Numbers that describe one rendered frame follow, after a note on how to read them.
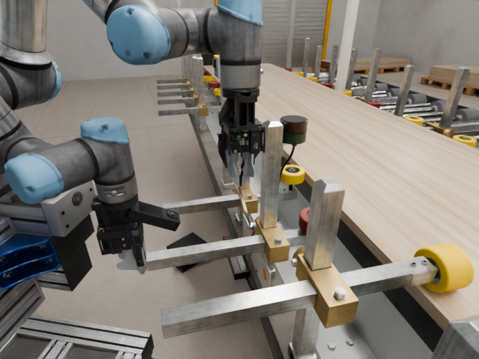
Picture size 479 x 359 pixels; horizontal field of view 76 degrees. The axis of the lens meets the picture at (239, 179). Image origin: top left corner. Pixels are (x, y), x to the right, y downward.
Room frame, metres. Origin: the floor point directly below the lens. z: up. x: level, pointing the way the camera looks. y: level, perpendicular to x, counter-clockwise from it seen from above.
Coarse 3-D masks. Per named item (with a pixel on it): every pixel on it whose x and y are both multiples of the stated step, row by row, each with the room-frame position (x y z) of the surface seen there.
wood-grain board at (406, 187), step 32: (288, 96) 1.91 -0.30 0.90; (320, 96) 1.91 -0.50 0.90; (320, 128) 1.30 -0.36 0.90; (352, 128) 1.30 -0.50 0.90; (384, 128) 1.30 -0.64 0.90; (416, 128) 1.30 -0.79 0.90; (320, 160) 0.96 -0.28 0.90; (352, 160) 0.96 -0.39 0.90; (384, 160) 0.96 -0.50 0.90; (416, 160) 0.96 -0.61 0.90; (448, 160) 0.96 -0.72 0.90; (352, 192) 0.75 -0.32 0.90; (384, 192) 0.75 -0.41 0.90; (416, 192) 0.75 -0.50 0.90; (448, 192) 0.75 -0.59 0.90; (352, 224) 0.61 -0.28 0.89; (384, 224) 0.60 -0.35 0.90; (416, 224) 0.60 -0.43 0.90; (448, 224) 0.60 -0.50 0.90; (384, 256) 0.49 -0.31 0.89; (416, 288) 0.40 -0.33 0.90; (448, 320) 0.33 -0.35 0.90
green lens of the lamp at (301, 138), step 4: (304, 132) 0.63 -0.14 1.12; (284, 136) 0.63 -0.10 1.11; (288, 136) 0.62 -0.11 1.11; (292, 136) 0.62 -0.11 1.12; (296, 136) 0.62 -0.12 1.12; (300, 136) 0.62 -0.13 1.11; (304, 136) 0.63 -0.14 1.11; (284, 140) 0.63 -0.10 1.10; (288, 140) 0.62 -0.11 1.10; (292, 140) 0.62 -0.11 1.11; (296, 140) 0.62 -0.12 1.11; (300, 140) 0.62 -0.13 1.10; (304, 140) 0.63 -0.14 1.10; (292, 144) 0.62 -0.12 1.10; (296, 144) 0.62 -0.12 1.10
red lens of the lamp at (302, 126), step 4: (280, 120) 0.65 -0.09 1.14; (284, 124) 0.63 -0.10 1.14; (288, 124) 0.62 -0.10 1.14; (292, 124) 0.62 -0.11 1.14; (296, 124) 0.62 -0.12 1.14; (300, 124) 0.62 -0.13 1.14; (304, 124) 0.63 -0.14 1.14; (284, 128) 0.63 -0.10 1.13; (288, 128) 0.62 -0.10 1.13; (292, 128) 0.62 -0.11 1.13; (296, 128) 0.62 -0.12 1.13; (300, 128) 0.62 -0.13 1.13; (304, 128) 0.63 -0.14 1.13; (288, 132) 0.62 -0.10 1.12; (292, 132) 0.62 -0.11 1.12; (296, 132) 0.62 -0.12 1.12; (300, 132) 0.62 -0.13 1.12
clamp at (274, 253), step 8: (256, 224) 0.65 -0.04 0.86; (256, 232) 0.65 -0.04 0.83; (264, 232) 0.60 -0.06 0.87; (272, 232) 0.60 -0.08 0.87; (280, 232) 0.60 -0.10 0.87; (264, 240) 0.58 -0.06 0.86; (272, 240) 0.57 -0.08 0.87; (264, 248) 0.58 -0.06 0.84; (272, 248) 0.55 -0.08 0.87; (280, 248) 0.55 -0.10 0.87; (288, 248) 0.56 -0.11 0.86; (272, 256) 0.55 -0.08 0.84; (280, 256) 0.55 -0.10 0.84; (288, 256) 0.56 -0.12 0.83
